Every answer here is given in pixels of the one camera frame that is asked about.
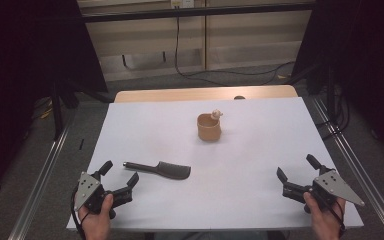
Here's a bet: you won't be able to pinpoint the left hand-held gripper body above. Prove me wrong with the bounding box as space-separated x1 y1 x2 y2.
74 169 134 220

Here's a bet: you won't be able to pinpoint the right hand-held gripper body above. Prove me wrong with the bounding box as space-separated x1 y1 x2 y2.
281 165 366 215

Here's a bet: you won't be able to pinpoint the brown cup with figure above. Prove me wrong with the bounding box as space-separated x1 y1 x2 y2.
196 108 224 143

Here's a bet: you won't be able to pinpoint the person's left hand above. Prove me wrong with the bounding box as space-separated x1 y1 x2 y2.
74 192 115 240

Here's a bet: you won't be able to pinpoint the person's right hand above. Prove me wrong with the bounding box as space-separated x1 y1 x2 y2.
302 191 347 240

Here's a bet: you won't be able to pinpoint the black metal stand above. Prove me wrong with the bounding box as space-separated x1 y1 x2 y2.
50 78 114 142
308 63 338 124

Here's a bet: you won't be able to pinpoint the white board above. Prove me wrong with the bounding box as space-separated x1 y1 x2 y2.
66 96 365 232

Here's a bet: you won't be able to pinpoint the person's trousers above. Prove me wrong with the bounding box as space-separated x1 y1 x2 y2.
153 229 291 240

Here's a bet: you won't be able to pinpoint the wooden table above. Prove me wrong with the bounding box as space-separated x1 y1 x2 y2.
113 84 299 104

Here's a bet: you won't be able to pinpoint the black curtain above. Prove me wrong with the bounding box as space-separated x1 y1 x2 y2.
0 0 109 201
291 0 384 166

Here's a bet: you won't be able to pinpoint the black horizontal bar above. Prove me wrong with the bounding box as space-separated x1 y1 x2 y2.
81 2 316 24

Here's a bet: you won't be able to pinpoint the right hand-held gripper cable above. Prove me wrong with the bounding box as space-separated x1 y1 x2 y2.
324 197 347 236

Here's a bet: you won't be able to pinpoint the hand-held gripper cable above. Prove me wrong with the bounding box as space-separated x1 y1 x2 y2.
324 197 347 236
70 186 91 240

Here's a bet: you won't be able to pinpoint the left hand-held gripper cable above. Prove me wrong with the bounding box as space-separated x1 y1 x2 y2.
70 186 91 240

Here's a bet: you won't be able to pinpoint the metal floor rail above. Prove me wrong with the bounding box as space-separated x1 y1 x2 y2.
311 96 384 240
7 116 76 240

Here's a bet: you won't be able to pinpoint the bundle of black cables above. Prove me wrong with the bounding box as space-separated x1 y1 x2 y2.
314 84 352 141

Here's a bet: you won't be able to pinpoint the long black floor cable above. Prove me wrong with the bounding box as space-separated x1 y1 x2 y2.
173 14 297 87

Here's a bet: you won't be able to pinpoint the white wall socket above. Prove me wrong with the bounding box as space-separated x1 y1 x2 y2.
170 0 195 9

